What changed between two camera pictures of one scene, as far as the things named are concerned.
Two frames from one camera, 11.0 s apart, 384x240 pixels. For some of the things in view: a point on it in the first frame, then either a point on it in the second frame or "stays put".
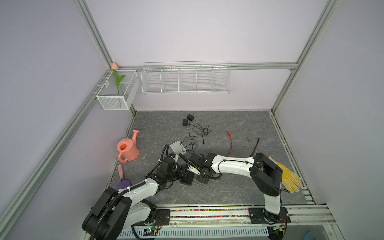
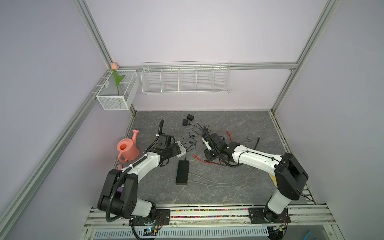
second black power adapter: (190, 117) stays put
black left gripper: (180, 169) -> (175, 149)
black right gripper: (202, 180) -> (207, 154)
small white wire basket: (118, 92) stays put
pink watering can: (128, 148) stays put
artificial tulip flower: (114, 66) stays put
